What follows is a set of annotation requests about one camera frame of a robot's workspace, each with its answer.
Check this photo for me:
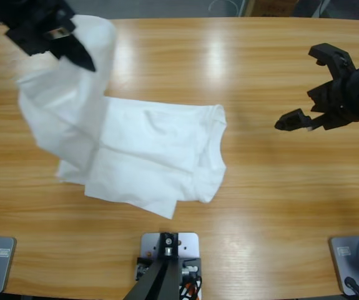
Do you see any light wooden plank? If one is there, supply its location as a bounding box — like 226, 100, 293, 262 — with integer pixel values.
244, 0, 257, 17

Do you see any white wire ring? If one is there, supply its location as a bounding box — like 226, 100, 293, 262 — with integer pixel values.
209, 0, 240, 16

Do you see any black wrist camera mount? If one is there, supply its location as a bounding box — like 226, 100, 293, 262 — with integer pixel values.
308, 42, 357, 83

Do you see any base black cable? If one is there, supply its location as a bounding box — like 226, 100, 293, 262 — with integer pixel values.
344, 276, 359, 298

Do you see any brown cardboard box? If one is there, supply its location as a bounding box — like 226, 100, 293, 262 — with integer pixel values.
253, 0, 294, 17

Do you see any white mount block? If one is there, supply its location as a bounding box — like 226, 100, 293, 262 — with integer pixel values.
140, 231, 200, 260

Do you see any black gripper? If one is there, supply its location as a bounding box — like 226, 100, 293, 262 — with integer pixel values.
274, 62, 359, 132
0, 0, 96, 72

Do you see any black clamp bracket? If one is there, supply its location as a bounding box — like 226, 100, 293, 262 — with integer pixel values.
135, 256, 202, 282

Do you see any orange and black cable bundle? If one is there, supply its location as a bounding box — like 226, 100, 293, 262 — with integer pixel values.
179, 274, 204, 300

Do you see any white T-shirt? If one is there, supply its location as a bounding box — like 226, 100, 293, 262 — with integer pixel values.
16, 14, 229, 220

